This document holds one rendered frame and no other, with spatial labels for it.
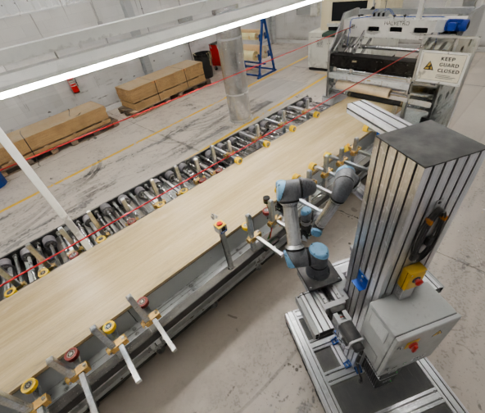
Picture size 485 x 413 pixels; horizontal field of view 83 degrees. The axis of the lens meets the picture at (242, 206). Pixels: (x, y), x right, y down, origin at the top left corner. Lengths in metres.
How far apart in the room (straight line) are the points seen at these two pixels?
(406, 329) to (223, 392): 1.65
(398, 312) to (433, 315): 0.15
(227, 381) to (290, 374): 0.53
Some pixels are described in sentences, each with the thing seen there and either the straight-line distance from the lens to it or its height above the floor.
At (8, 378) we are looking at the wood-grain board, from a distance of 2.44.
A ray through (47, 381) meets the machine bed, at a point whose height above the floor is 0.70.
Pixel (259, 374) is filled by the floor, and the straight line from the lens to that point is 2.71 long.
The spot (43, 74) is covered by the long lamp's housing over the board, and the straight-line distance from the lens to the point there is 1.58.
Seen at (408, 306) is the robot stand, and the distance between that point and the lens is 1.64.
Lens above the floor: 2.59
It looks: 41 degrees down
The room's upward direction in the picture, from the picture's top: 10 degrees counter-clockwise
